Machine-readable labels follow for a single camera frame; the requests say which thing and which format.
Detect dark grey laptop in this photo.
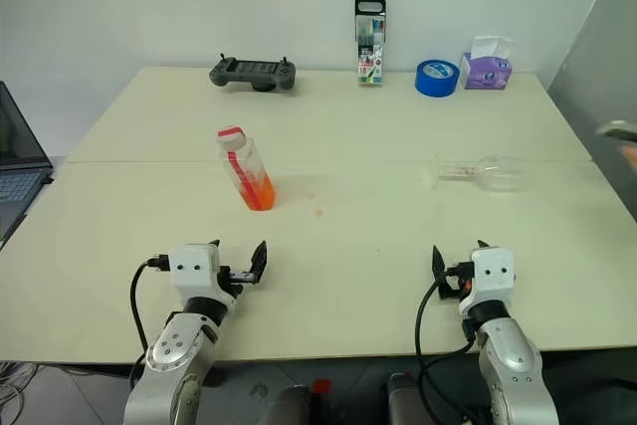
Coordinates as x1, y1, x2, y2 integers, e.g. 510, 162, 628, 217
0, 80, 56, 243

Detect marker pen pack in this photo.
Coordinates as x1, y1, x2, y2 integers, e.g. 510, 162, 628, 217
353, 0, 389, 89

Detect bystander person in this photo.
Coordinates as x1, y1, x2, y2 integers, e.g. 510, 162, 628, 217
595, 119, 637, 173

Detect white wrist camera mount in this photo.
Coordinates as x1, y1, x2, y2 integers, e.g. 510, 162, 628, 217
167, 243, 238, 315
460, 246, 517, 318

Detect clear wine glass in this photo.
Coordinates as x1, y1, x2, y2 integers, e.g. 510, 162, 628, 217
427, 152, 536, 195

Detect clear bottle with orange cap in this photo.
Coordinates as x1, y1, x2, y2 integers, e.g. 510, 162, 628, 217
215, 124, 278, 214

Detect grey floor cables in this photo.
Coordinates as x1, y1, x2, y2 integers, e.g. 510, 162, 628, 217
0, 358, 40, 425

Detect dark rounded shape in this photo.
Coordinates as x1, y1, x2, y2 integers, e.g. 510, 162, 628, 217
257, 384, 313, 425
386, 371, 430, 425

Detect white red-striped bottle cap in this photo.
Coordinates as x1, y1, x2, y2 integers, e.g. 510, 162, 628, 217
215, 124, 248, 151

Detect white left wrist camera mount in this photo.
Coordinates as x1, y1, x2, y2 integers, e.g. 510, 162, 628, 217
167, 243, 238, 315

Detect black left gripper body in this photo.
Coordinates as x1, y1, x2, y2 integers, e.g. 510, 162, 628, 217
218, 265, 257, 301

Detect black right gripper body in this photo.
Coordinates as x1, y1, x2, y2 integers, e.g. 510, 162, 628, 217
438, 261, 477, 303

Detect blue tape roll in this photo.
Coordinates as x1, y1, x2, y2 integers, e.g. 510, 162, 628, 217
414, 59, 461, 98

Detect grey handheld remote controller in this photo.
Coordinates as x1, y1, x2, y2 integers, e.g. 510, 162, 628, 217
207, 52, 301, 95

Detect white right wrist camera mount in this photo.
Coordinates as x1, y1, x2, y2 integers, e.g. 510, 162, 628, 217
460, 246, 517, 318

